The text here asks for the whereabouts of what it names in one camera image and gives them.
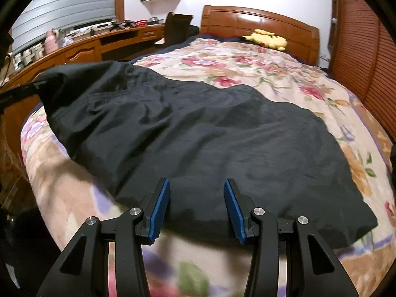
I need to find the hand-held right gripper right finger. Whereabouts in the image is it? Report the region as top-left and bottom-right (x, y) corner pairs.
(223, 178), (359, 297)

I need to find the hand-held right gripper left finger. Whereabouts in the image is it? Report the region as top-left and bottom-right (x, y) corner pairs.
(35, 178), (171, 297)

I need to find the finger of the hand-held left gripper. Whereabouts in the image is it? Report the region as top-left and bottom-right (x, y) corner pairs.
(0, 80), (47, 111)

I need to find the black jacket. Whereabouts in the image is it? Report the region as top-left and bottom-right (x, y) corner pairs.
(36, 61), (378, 249)

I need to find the row of small jars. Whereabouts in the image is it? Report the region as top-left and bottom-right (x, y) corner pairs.
(12, 43), (44, 70)

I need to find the pink container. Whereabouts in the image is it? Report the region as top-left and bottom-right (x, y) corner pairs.
(45, 28), (60, 54)

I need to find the wooden desk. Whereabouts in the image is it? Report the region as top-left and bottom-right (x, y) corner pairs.
(0, 24), (166, 180)

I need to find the grey window blind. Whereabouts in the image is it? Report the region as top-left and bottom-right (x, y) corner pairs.
(11, 0), (120, 53)

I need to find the floral blanket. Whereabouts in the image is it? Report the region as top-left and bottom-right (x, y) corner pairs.
(20, 37), (396, 297)

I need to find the dark chair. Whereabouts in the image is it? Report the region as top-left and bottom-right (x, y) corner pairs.
(155, 12), (199, 47)

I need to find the yellow plush toy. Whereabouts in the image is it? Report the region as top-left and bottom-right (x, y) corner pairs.
(242, 29), (288, 51)

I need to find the wooden bed headboard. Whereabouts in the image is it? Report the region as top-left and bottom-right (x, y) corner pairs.
(199, 5), (321, 65)

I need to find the wooden louvered wardrobe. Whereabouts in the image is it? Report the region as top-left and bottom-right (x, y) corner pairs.
(328, 0), (396, 143)

